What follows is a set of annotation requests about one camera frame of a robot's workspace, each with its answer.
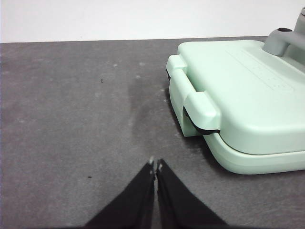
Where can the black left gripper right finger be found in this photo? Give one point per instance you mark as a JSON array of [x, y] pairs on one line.
[[181, 205]]

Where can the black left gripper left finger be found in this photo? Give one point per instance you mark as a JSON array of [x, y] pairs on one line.
[[133, 202]]

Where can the mint green breakfast machine base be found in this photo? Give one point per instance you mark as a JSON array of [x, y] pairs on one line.
[[250, 159]]

